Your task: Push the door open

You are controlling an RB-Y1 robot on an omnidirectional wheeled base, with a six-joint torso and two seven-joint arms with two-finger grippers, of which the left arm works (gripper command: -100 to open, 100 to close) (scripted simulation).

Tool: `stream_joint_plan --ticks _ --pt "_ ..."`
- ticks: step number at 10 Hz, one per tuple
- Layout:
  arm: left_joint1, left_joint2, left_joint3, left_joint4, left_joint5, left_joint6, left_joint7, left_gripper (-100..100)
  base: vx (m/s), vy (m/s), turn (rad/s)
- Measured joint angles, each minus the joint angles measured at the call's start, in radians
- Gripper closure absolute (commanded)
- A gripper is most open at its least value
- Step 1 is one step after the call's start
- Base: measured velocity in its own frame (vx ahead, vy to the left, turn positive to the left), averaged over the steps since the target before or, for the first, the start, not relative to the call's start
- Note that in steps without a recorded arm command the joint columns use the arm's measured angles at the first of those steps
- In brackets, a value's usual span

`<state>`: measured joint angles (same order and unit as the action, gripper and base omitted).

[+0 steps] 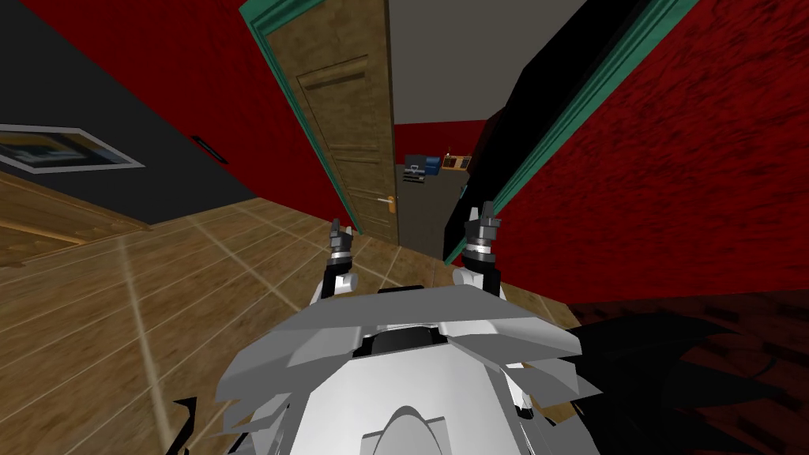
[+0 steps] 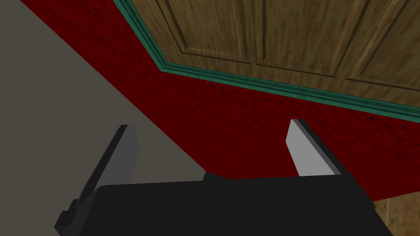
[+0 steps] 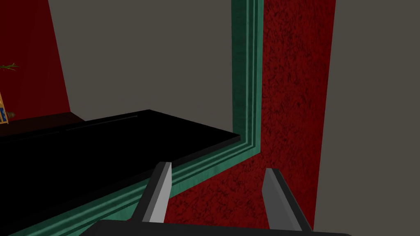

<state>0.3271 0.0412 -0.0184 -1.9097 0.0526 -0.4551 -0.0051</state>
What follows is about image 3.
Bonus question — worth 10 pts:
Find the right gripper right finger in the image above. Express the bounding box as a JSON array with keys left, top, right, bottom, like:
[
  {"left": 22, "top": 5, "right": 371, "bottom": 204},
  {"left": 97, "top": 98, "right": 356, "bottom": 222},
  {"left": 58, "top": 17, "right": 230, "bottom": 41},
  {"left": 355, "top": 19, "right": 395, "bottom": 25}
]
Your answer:
[{"left": 261, "top": 168, "right": 313, "bottom": 231}]

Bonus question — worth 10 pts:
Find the black door leaf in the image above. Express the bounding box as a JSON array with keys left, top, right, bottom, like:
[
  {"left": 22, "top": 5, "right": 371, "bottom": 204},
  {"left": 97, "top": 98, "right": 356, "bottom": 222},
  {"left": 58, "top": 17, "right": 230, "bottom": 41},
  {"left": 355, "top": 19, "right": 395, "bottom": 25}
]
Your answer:
[{"left": 0, "top": 109, "right": 242, "bottom": 235}]

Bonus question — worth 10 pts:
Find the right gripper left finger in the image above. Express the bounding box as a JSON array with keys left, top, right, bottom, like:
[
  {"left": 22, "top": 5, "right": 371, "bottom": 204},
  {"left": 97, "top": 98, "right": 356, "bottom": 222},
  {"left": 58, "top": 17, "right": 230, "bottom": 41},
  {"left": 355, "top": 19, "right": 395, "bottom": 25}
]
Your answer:
[{"left": 130, "top": 161, "right": 173, "bottom": 224}]

